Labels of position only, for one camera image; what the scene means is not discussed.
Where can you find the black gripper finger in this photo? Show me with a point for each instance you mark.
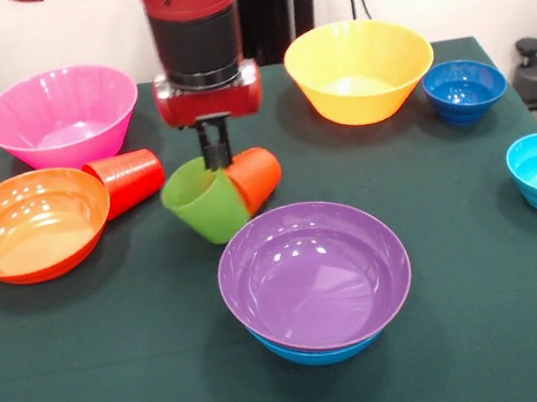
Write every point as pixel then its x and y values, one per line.
pixel 205 147
pixel 223 139

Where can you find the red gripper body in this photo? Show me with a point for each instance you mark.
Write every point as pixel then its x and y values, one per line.
pixel 208 104

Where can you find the orange cup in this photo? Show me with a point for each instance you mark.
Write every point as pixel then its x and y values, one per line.
pixel 257 177

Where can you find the green cup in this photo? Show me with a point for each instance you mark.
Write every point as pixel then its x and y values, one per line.
pixel 203 205

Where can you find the red cup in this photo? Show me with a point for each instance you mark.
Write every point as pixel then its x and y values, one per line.
pixel 129 179

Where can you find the large pink bowl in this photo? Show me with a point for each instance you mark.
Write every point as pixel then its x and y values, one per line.
pixel 58 116

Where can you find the purple bowl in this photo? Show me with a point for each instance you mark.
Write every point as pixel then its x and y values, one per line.
pixel 315 275

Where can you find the sky blue bowl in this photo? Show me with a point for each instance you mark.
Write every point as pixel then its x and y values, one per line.
pixel 317 355

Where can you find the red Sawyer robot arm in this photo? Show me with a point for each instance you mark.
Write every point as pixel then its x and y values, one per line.
pixel 191 20

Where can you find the large yellow bowl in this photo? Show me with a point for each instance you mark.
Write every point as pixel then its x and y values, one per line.
pixel 361 76

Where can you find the orange bowl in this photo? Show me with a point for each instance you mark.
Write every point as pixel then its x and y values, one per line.
pixel 30 231

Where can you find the small dark blue bowl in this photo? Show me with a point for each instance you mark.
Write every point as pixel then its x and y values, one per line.
pixel 464 91

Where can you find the dark green tablecloth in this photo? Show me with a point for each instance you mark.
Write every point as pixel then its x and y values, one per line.
pixel 124 384

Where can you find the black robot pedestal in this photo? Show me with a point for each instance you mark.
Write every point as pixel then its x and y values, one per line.
pixel 280 7

